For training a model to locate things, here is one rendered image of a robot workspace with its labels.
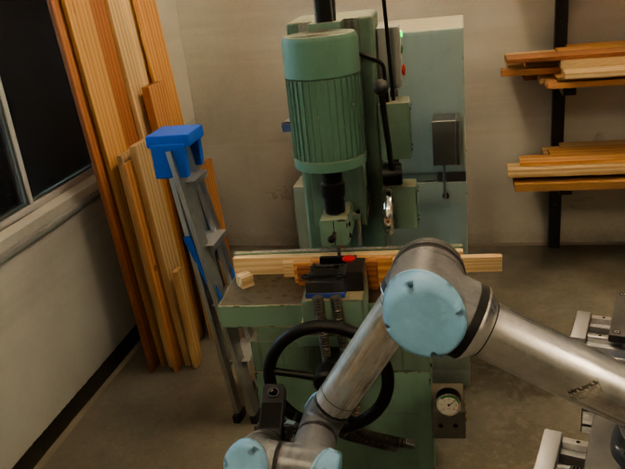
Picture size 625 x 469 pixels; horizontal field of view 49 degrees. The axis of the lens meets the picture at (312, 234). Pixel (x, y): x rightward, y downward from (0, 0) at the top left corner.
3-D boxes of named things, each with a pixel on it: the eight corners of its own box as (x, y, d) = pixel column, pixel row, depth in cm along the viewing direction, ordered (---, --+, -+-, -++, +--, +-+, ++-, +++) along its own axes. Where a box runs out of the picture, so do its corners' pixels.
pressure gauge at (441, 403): (435, 422, 163) (434, 394, 160) (435, 412, 166) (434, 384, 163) (462, 422, 161) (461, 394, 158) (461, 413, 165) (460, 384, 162)
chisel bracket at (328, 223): (322, 252, 170) (318, 221, 167) (328, 231, 183) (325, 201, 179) (352, 251, 168) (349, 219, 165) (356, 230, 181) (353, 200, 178)
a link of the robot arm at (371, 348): (418, 204, 113) (292, 402, 135) (414, 229, 104) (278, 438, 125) (479, 238, 114) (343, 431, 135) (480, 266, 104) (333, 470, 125)
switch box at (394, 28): (378, 89, 184) (375, 28, 178) (380, 83, 193) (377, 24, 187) (402, 87, 183) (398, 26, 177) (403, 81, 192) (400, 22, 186)
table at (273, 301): (208, 348, 160) (205, 326, 158) (240, 289, 188) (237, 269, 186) (472, 345, 150) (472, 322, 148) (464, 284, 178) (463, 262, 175)
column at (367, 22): (312, 279, 199) (283, 23, 172) (322, 248, 219) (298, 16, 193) (389, 277, 195) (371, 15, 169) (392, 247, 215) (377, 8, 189)
